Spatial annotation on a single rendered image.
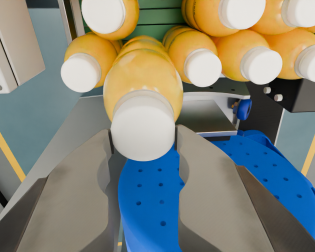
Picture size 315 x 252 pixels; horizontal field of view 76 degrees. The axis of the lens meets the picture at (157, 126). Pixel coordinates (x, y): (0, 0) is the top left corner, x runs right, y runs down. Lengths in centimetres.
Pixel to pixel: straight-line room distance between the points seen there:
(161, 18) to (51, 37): 107
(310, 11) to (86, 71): 24
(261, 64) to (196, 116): 15
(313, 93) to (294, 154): 171
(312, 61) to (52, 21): 130
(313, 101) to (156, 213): 34
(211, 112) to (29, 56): 30
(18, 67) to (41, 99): 129
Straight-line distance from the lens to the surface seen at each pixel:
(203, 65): 24
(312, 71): 30
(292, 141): 203
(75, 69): 24
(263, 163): 38
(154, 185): 31
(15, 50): 30
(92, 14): 23
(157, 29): 42
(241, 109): 42
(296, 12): 27
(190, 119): 36
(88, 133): 101
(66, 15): 36
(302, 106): 45
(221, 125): 35
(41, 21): 144
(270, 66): 27
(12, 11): 31
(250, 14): 25
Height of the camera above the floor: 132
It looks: 59 degrees down
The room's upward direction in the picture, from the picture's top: 173 degrees clockwise
